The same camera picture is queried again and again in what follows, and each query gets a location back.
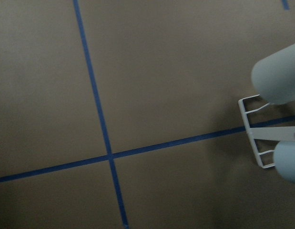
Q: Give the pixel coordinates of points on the grey cup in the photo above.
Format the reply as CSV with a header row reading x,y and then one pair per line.
x,y
274,76

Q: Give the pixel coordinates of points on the blue cup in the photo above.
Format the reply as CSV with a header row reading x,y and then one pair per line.
x,y
284,159

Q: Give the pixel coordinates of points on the white wire cup rack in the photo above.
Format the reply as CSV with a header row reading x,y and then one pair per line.
x,y
263,132

